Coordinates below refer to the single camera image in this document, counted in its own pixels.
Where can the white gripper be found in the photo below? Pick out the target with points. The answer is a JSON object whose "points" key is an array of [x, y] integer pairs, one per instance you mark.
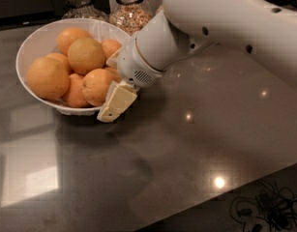
{"points": [[130, 65]]}

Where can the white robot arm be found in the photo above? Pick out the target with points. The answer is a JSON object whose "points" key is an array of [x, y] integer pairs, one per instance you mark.
{"points": [[263, 31]]}

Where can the front right orange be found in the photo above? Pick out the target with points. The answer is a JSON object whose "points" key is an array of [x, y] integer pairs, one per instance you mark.
{"points": [[95, 86]]}

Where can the right back orange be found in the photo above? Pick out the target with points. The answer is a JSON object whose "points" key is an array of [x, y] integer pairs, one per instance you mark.
{"points": [[110, 46]]}

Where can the top centre orange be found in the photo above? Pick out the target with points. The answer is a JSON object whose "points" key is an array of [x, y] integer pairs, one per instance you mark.
{"points": [[85, 55]]}

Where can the bottom middle orange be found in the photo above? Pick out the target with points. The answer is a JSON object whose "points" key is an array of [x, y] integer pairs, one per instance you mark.
{"points": [[74, 97]]}

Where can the back top orange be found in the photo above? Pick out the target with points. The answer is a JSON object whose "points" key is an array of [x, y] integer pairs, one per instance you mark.
{"points": [[67, 36]]}

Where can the small left hidden orange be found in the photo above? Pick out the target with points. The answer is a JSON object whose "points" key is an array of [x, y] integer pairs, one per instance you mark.
{"points": [[62, 58]]}

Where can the large left orange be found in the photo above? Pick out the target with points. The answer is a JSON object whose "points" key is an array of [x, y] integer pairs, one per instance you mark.
{"points": [[48, 78]]}

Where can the white bowl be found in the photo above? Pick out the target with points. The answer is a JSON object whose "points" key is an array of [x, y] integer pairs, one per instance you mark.
{"points": [[43, 41]]}

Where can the glass jar mixed cereal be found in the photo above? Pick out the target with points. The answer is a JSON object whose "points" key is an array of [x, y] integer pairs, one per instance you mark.
{"points": [[130, 15]]}

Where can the clear empty glass jar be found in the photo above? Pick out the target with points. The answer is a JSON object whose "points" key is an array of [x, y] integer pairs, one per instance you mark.
{"points": [[83, 9]]}

